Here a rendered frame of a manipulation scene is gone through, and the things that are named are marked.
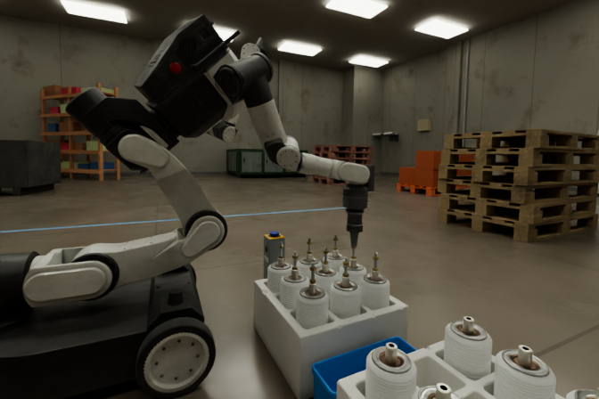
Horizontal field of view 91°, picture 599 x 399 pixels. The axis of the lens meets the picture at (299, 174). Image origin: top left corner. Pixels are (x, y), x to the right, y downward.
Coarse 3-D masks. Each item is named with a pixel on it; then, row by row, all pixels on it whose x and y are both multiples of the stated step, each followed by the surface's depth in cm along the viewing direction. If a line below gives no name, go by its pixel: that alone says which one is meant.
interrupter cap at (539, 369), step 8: (504, 352) 61; (512, 352) 61; (504, 360) 59; (512, 360) 59; (536, 360) 59; (520, 368) 57; (528, 368) 57; (536, 368) 57; (544, 368) 57; (536, 376) 55; (544, 376) 55
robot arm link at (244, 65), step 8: (256, 56) 88; (240, 64) 83; (248, 64) 84; (256, 64) 86; (264, 64) 88; (248, 72) 83; (256, 72) 86; (264, 72) 88; (248, 80) 84; (256, 80) 86; (264, 80) 89; (248, 88) 85; (256, 88) 87; (264, 88) 88; (248, 96) 89; (256, 96) 88; (264, 96) 89; (272, 96) 92; (248, 104) 90; (256, 104) 89
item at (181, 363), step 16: (176, 320) 81; (192, 320) 82; (160, 336) 77; (176, 336) 78; (192, 336) 80; (208, 336) 82; (144, 352) 75; (160, 352) 78; (176, 352) 80; (192, 352) 81; (208, 352) 82; (144, 368) 75; (160, 368) 78; (176, 368) 80; (192, 368) 82; (208, 368) 82; (144, 384) 76; (160, 384) 78; (176, 384) 80; (192, 384) 81
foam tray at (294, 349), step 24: (264, 288) 106; (264, 312) 102; (288, 312) 90; (360, 312) 94; (384, 312) 91; (264, 336) 102; (288, 336) 84; (312, 336) 79; (336, 336) 82; (360, 336) 86; (384, 336) 91; (288, 360) 84; (312, 360) 79; (312, 384) 80
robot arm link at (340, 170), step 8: (336, 160) 101; (336, 168) 100; (344, 168) 99; (352, 168) 100; (360, 168) 100; (328, 176) 103; (336, 176) 100; (344, 176) 100; (352, 176) 100; (360, 176) 100; (368, 176) 101
